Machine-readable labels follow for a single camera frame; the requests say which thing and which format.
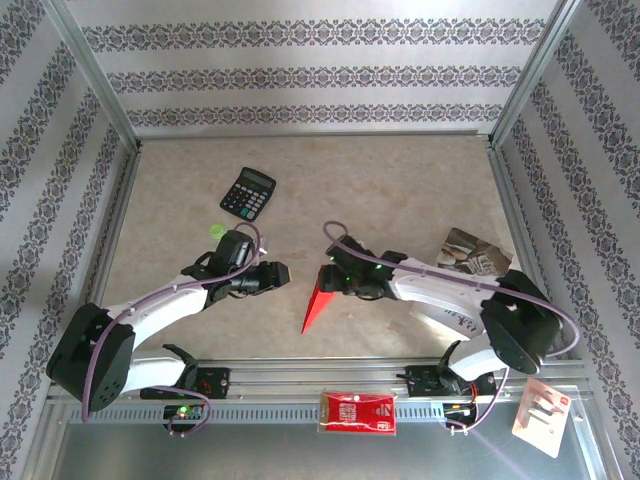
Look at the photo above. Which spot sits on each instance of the red paper sheet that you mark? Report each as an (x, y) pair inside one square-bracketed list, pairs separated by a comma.
[(315, 311)]

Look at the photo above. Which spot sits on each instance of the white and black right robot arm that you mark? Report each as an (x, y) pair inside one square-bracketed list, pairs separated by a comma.
[(515, 330)]

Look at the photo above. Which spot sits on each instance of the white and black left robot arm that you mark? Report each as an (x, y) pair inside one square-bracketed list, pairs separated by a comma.
[(160, 312)]

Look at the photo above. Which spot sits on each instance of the small green cap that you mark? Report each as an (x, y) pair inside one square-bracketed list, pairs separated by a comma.
[(216, 229)]

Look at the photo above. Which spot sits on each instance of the black calculator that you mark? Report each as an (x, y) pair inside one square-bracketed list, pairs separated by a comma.
[(247, 195)]

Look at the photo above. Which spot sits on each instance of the booklet with bread photo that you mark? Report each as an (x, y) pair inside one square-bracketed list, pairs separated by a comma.
[(470, 252)]

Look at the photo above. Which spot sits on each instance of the red packet in clear sleeve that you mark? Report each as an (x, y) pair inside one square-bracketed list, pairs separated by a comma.
[(357, 412)]

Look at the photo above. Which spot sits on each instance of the small circuit board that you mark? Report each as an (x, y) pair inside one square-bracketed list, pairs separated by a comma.
[(457, 412), (185, 412)]

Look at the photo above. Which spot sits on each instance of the grey metal shelf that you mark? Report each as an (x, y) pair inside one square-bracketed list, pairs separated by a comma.
[(275, 455)]

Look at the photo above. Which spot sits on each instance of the white red tag card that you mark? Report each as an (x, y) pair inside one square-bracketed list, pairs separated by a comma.
[(542, 425)]

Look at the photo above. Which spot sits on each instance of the wide aluminium base rail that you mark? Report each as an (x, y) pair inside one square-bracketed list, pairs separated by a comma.
[(300, 382)]

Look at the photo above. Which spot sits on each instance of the thin aluminium frame rail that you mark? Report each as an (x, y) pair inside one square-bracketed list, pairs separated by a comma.
[(300, 136)]

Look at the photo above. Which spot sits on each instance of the aluminium side frame rail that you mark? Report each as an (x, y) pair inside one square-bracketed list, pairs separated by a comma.
[(117, 215), (505, 200)]

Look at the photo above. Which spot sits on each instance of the aluminium corner post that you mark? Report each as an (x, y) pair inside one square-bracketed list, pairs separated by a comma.
[(537, 65), (90, 70)]

